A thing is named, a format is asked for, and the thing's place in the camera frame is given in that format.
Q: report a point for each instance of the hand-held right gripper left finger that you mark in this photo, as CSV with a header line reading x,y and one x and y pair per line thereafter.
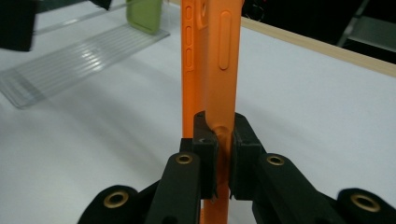
x,y
207,155

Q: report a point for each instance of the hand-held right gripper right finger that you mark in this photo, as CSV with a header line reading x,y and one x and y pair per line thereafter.
x,y
246,161

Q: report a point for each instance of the green patterned phone case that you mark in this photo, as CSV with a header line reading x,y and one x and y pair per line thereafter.
x,y
144,15

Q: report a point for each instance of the clear plastic container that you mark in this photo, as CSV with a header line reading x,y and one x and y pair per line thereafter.
x,y
71,65

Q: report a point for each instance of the orange phone case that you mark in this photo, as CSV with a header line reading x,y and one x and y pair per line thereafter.
x,y
222,87

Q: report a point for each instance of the wooden table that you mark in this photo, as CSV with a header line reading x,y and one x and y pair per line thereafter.
x,y
311,46

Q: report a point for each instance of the white metal desk frame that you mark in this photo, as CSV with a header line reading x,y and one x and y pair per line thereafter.
x,y
372,31

